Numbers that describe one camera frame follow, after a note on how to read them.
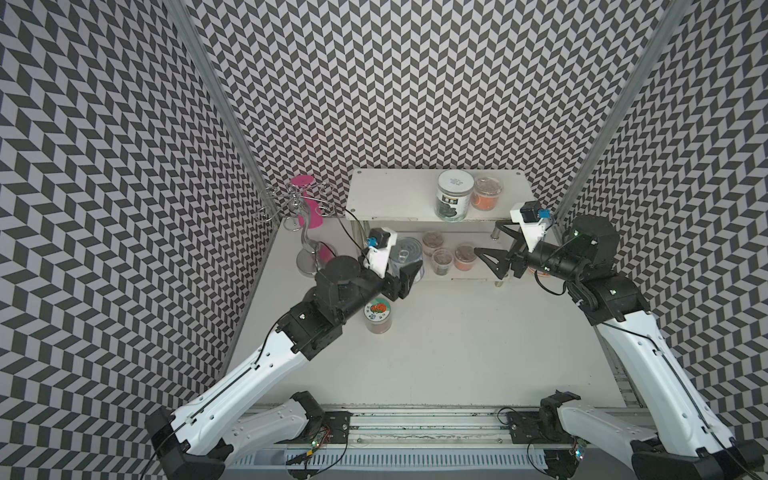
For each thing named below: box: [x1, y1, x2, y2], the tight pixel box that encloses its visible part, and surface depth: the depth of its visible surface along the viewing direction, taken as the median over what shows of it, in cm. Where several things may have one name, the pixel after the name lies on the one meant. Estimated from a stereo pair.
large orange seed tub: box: [470, 176, 504, 211], surface depth 73 cm
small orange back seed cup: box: [422, 232, 444, 257], surface depth 99 cm
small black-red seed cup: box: [432, 248, 454, 276], surface depth 93 cm
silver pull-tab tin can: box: [390, 236, 425, 284], surface depth 62 cm
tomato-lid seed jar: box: [363, 297, 392, 334], surface depth 86 cm
